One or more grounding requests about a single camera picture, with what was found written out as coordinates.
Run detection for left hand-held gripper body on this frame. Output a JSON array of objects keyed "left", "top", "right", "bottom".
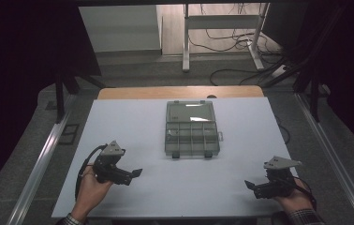
[{"left": 92, "top": 140, "right": 135, "bottom": 186}]

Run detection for clear plastic organizer box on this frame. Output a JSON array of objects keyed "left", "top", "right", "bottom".
[{"left": 164, "top": 99, "right": 225, "bottom": 159}]

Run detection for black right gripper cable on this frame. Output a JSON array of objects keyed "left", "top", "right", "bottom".
[{"left": 293, "top": 175, "right": 318, "bottom": 211}]

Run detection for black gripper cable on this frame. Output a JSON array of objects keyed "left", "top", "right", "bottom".
[
  {"left": 293, "top": 175, "right": 318, "bottom": 211},
  {"left": 74, "top": 143, "right": 108, "bottom": 201}
]

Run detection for person's left hand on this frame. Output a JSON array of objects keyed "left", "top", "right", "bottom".
[{"left": 71, "top": 165, "right": 113, "bottom": 219}]

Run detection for white power strip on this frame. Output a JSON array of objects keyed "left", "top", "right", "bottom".
[{"left": 271, "top": 64, "right": 289, "bottom": 79}]

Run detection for black floor cables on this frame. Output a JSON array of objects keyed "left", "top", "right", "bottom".
[{"left": 187, "top": 3, "right": 291, "bottom": 87}]

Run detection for white desk frame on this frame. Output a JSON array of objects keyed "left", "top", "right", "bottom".
[{"left": 182, "top": 3, "right": 271, "bottom": 73}]

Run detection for dark curtain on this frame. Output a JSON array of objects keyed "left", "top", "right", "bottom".
[
  {"left": 262, "top": 0, "right": 354, "bottom": 160},
  {"left": 0, "top": 0, "right": 102, "bottom": 201}
]

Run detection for thin black cable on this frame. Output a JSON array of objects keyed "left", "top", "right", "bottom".
[{"left": 273, "top": 114, "right": 291, "bottom": 145}]

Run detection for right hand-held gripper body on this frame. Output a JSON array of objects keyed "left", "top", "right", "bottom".
[{"left": 254, "top": 155, "right": 302, "bottom": 198}]

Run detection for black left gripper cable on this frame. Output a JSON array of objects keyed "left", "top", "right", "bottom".
[{"left": 74, "top": 143, "right": 108, "bottom": 201}]

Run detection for white cabinet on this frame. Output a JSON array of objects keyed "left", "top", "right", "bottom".
[{"left": 79, "top": 4, "right": 164, "bottom": 58}]

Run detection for black floor frame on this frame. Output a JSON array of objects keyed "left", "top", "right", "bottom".
[{"left": 57, "top": 123, "right": 81, "bottom": 145}]

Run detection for black stand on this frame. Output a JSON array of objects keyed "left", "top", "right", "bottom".
[
  {"left": 260, "top": 6, "right": 347, "bottom": 123},
  {"left": 52, "top": 69, "right": 108, "bottom": 125}
]

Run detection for person's right hand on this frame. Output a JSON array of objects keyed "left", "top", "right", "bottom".
[{"left": 273, "top": 183, "right": 315, "bottom": 214}]

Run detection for metal floor rail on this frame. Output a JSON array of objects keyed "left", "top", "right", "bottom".
[
  {"left": 7, "top": 93, "right": 77, "bottom": 225},
  {"left": 294, "top": 93, "right": 354, "bottom": 225}
]

